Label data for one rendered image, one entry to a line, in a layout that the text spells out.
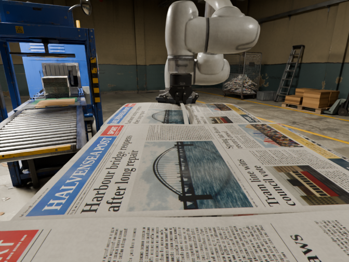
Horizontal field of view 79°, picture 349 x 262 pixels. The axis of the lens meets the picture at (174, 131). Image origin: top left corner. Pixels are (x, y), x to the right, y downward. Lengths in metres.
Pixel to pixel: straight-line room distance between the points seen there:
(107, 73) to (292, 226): 9.85
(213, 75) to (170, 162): 1.08
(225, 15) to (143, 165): 0.56
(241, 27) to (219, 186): 0.56
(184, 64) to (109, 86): 9.34
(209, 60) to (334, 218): 1.13
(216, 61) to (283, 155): 1.01
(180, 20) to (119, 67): 9.38
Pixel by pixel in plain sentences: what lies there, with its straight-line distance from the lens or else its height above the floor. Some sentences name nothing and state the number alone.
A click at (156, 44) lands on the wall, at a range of 10.52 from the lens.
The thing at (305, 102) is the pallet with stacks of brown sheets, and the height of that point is 0.25.
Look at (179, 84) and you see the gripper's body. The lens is 0.71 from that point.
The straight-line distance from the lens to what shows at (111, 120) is 0.52.
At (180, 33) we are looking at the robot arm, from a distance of 0.69.
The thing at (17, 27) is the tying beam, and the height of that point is 1.51.
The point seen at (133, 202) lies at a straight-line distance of 0.20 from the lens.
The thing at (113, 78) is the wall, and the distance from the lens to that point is 9.99.
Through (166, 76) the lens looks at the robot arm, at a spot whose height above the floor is 1.13.
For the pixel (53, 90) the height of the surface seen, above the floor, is 0.89.
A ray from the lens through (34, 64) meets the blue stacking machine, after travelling 4.79.
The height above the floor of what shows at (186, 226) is 1.07.
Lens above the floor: 1.18
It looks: 17 degrees down
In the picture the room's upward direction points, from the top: straight up
